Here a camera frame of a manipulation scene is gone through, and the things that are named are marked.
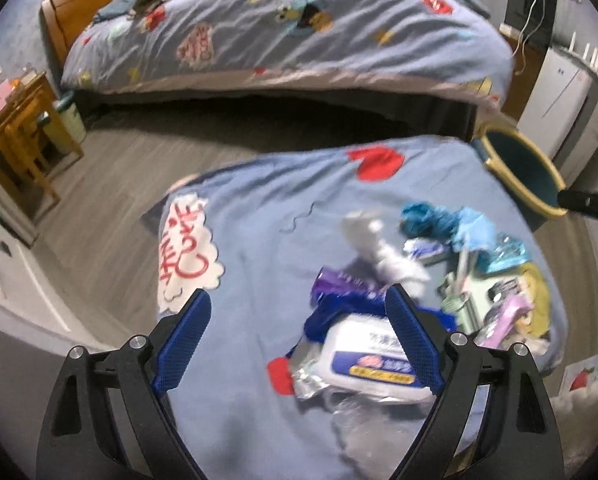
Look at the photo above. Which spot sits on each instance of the small green bin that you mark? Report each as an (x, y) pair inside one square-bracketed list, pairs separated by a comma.
[(71, 120)]

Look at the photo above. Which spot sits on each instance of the teal crumpled wrapper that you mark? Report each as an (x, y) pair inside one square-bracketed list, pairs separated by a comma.
[(426, 217)]

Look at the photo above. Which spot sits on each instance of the wooden nightstand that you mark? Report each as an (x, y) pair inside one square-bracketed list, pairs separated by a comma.
[(521, 75)]

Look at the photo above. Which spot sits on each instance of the white wet wipes pack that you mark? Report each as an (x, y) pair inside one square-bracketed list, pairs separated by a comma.
[(364, 355)]

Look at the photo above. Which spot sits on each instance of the blue printed blanket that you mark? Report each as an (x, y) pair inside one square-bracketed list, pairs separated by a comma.
[(259, 230)]

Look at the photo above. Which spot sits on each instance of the white fluffy cloth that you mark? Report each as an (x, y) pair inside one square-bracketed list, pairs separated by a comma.
[(589, 430)]

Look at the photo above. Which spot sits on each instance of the small white blue packet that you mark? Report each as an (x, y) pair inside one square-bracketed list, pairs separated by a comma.
[(426, 251)]

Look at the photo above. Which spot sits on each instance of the pale green carton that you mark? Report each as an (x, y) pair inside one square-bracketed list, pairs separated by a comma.
[(466, 302)]

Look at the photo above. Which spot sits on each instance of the light blue face mask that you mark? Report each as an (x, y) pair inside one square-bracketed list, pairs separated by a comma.
[(474, 227)]

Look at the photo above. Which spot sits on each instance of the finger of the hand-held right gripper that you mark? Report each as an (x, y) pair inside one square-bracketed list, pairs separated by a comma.
[(589, 202)]

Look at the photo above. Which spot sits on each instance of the white tissue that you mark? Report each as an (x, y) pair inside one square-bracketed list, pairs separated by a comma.
[(389, 260)]

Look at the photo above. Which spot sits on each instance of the purple packet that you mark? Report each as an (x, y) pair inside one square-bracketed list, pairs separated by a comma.
[(339, 282)]

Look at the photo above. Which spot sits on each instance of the black panel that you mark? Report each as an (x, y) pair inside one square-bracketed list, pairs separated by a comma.
[(526, 10)]

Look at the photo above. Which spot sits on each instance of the wooden bed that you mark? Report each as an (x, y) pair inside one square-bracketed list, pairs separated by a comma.
[(79, 5)]

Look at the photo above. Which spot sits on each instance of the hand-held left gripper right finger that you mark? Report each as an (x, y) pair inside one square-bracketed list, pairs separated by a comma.
[(414, 340)]

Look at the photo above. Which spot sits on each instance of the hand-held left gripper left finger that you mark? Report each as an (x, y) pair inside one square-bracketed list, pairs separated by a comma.
[(184, 340)]

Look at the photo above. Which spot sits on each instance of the wooden chair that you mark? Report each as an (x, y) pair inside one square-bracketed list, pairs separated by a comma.
[(24, 155)]

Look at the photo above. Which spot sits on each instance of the blue white box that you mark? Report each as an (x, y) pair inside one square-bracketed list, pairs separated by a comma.
[(586, 372)]

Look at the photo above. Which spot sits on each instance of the shiny blue foil wrapper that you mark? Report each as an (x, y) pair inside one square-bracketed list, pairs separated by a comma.
[(506, 255)]

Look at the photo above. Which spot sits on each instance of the lilac packet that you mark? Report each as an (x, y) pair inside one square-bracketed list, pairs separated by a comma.
[(504, 320)]

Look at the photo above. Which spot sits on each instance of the blue printed duvet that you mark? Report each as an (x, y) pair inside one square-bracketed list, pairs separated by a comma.
[(279, 45)]

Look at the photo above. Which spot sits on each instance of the dark blue plastic bag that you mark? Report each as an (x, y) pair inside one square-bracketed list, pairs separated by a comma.
[(329, 317)]

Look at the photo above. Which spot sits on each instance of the white router with antennas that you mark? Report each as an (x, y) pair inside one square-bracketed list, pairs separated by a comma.
[(586, 60)]

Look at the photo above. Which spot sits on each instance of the blue bin with yellow rim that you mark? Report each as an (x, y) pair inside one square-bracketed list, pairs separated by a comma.
[(519, 170)]

